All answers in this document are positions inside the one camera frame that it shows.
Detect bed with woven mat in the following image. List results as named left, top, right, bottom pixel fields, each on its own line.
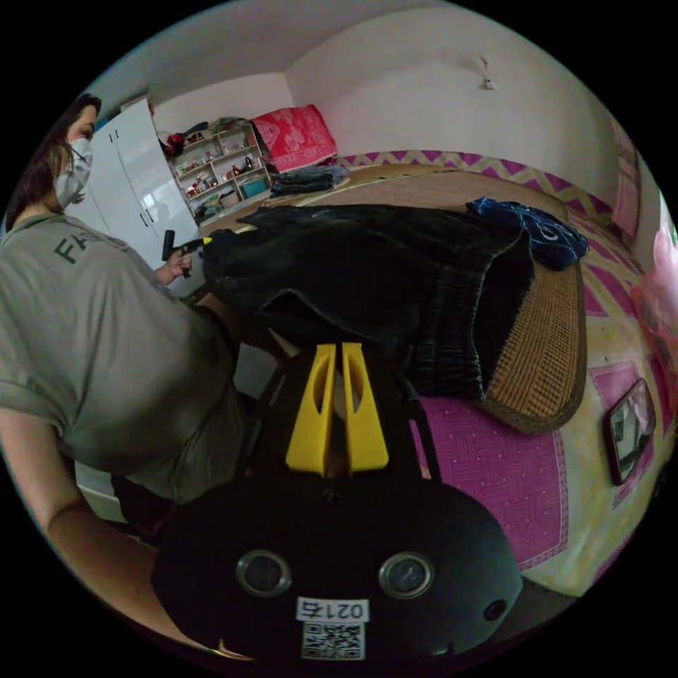
left=200, top=150, right=678, bottom=600

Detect white open shelf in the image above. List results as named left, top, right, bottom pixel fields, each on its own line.
left=165, top=122, right=272, bottom=219

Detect person's left hand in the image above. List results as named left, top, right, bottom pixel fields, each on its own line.
left=154, top=249, right=195, bottom=287

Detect dark red framed phone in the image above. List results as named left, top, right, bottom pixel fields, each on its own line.
left=603, top=376, right=658, bottom=487

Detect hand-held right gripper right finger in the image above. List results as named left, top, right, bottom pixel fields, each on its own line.
left=340, top=341, right=391, bottom=473

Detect pink plastic bag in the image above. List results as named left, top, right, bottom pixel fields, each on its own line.
left=629, top=226, right=678, bottom=374

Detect person's right forearm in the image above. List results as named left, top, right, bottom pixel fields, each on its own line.
left=44, top=500, right=253, bottom=662

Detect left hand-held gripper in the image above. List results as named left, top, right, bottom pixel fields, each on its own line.
left=177, top=237, right=213, bottom=280

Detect red patterned folded blanket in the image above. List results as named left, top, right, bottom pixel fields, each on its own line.
left=249, top=103, right=338, bottom=174

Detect dark blue printed garment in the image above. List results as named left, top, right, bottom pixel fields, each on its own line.
left=465, top=196, right=590, bottom=272

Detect white cupboard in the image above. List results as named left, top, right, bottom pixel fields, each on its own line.
left=64, top=97, right=201, bottom=243

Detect black jeans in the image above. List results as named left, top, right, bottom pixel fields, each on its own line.
left=201, top=203, right=537, bottom=402

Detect pile of clothes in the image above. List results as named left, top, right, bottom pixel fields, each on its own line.
left=269, top=165, right=351, bottom=200

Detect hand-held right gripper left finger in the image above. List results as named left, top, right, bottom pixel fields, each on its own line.
left=285, top=343, right=338, bottom=476

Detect person's body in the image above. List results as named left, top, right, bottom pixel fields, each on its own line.
left=0, top=94, right=251, bottom=536

